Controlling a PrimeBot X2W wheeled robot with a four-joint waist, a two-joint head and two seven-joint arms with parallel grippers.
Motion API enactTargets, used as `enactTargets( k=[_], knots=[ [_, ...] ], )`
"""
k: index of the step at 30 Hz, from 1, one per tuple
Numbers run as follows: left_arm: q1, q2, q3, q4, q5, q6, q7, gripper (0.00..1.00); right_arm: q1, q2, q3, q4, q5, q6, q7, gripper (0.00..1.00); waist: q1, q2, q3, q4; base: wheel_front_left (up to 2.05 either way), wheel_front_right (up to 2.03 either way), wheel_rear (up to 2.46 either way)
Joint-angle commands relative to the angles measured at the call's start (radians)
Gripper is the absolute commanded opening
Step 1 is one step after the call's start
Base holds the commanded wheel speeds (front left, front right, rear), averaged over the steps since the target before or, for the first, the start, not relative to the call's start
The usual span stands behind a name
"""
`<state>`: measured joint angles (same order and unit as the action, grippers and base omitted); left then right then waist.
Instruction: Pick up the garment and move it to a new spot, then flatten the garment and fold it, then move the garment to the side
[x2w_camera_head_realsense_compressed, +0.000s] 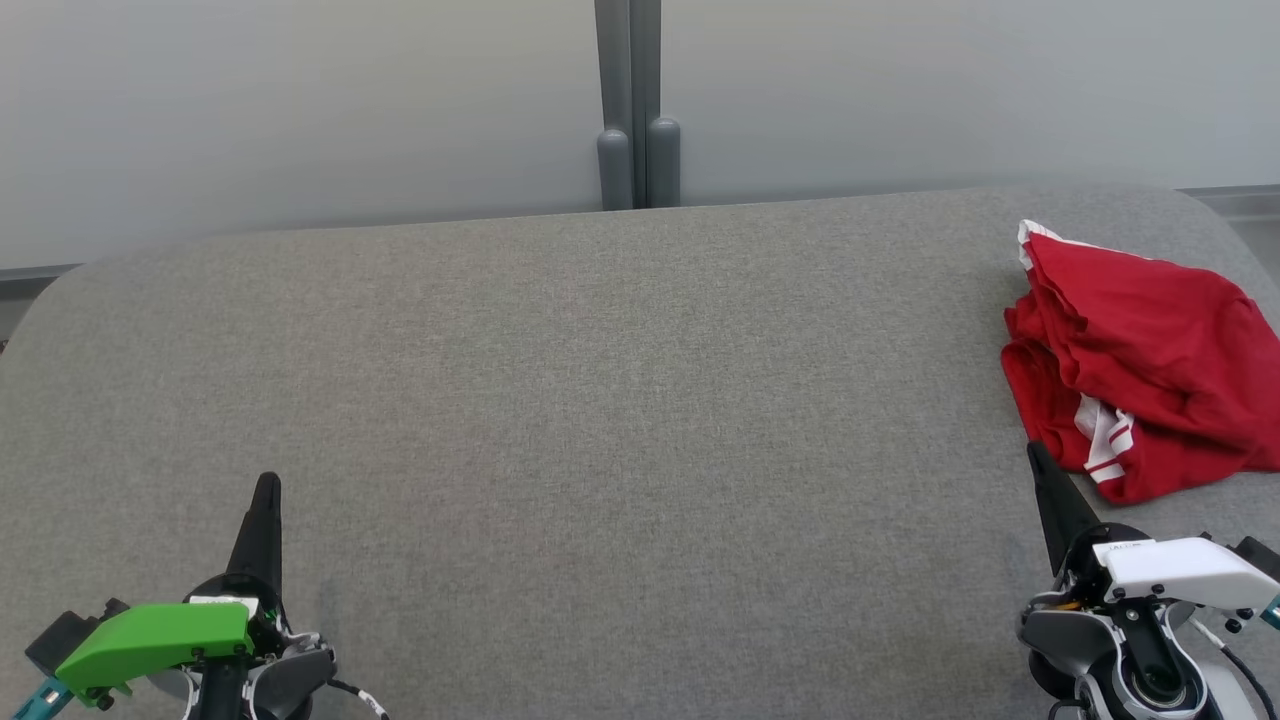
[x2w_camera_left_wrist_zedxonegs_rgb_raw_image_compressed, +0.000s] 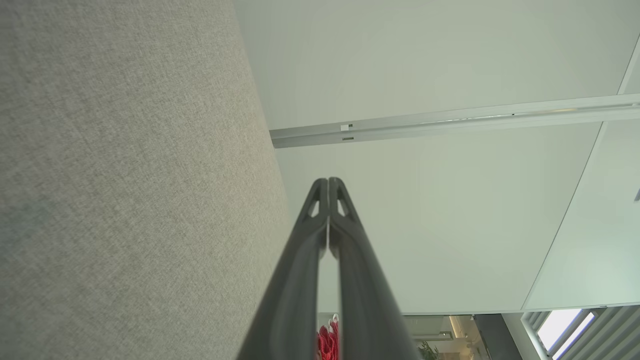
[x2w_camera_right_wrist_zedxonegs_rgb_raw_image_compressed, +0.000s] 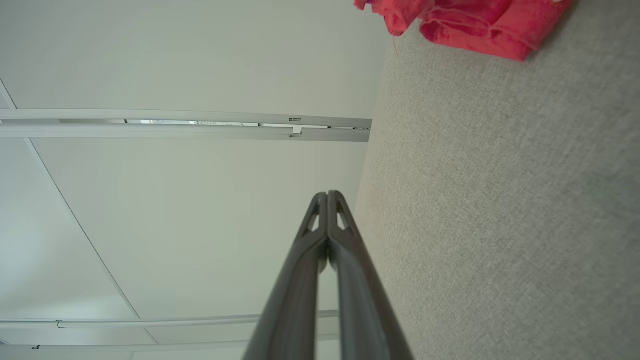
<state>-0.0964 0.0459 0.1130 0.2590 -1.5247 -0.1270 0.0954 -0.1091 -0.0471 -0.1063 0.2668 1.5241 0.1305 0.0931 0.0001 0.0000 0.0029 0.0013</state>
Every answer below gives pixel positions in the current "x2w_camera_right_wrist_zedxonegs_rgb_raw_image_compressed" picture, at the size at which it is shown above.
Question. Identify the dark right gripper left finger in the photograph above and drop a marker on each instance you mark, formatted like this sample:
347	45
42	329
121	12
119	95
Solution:
290	310

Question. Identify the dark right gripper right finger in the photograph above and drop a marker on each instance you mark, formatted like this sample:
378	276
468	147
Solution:
365	310

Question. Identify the red shorts white stripes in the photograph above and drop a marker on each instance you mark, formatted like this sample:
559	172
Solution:
400	17

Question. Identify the red Bulls basketball jersey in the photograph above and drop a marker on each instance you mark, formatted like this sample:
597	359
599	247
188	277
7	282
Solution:
490	30

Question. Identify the grey fabric sofa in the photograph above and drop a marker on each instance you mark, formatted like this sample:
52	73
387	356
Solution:
500	200

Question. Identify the thin white partition rail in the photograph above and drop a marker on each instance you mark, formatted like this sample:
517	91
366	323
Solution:
150	346
150	322

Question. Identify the grey partition post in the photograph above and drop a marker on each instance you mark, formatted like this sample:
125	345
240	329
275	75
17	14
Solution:
150	134
150	115

